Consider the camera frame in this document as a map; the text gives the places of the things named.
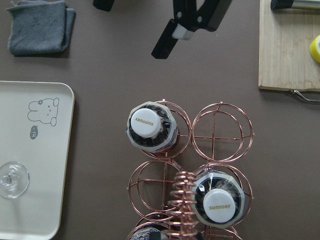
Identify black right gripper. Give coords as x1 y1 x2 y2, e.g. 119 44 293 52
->
151 0 232 59

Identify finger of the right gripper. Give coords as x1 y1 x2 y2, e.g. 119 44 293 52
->
92 0 115 12

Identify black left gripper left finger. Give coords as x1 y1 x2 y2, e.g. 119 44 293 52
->
149 231 162 240

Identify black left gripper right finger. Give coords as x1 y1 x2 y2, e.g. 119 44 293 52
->
193 231 204 240

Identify copper wire bottle rack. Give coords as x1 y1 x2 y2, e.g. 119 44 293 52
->
127 100 254 240

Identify tea bottle white cap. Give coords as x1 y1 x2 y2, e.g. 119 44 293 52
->
192 168 245 229
126 101 179 153

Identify grey folded cloth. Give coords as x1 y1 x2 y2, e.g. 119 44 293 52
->
6 0 76 56

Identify steel muddler black tip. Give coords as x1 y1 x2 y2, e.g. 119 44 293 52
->
270 0 320 11

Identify bamboo cutting board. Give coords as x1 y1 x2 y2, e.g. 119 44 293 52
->
258 0 320 104

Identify cream rabbit tray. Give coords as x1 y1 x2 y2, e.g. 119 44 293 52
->
0 81 75 240

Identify half lemon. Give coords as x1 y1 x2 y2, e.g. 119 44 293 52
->
309 35 320 63

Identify clear wine glass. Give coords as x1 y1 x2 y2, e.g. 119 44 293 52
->
0 161 30 199

